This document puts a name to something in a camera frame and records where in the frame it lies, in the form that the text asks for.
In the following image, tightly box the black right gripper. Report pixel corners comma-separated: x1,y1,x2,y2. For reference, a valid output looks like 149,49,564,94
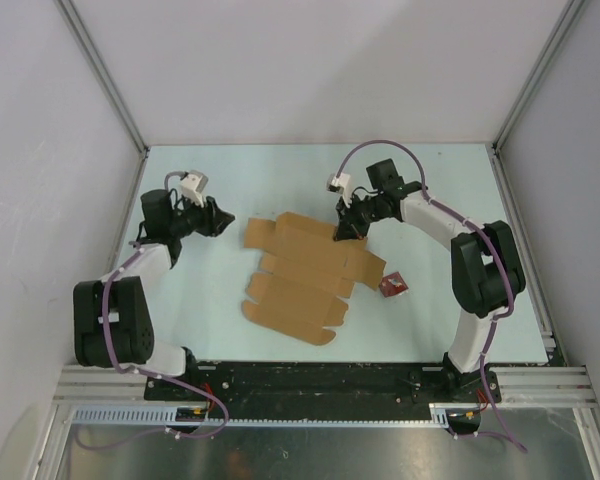
334,191,386,241

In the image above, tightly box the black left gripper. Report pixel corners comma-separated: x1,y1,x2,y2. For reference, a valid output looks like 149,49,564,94
169,192,236,239

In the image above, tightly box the brown cardboard box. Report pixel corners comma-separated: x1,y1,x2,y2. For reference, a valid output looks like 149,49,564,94
241,212,386,346

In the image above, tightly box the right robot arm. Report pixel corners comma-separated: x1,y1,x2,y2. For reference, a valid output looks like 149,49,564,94
327,159,526,401

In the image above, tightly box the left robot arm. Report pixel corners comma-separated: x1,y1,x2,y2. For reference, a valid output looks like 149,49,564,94
73,189,235,400

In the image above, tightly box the small red packet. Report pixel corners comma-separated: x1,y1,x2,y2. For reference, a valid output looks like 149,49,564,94
379,272,409,298

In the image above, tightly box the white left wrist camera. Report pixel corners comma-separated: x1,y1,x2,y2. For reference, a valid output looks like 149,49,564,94
179,171,208,207

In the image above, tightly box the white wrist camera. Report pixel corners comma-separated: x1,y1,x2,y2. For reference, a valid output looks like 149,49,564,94
327,173,353,208
179,171,208,207

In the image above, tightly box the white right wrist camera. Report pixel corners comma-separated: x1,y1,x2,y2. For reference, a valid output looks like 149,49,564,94
327,173,353,208

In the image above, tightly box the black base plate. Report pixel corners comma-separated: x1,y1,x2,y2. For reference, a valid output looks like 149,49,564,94
143,357,502,407

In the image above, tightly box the left aluminium corner post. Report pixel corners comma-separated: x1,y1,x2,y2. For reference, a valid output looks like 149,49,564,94
54,0,149,159

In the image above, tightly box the aluminium corner post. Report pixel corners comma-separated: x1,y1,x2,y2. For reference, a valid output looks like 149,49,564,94
492,0,590,152
54,0,149,159

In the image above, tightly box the grey slotted cable duct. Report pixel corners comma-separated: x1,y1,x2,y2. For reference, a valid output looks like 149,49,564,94
72,405,449,428

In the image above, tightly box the aluminium frame rail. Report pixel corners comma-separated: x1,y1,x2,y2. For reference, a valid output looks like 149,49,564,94
53,362,596,407

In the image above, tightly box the right aluminium corner post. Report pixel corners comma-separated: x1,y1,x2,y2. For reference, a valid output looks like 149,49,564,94
492,0,590,152

